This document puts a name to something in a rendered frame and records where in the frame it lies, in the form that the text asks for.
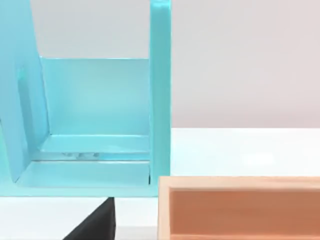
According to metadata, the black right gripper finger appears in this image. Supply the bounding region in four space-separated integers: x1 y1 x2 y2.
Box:
62 196 117 240

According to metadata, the light blue rack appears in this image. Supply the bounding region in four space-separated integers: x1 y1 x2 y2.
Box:
0 0 173 198

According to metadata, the shallow salmon-coloured box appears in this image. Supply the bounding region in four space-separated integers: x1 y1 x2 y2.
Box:
156 175 320 240

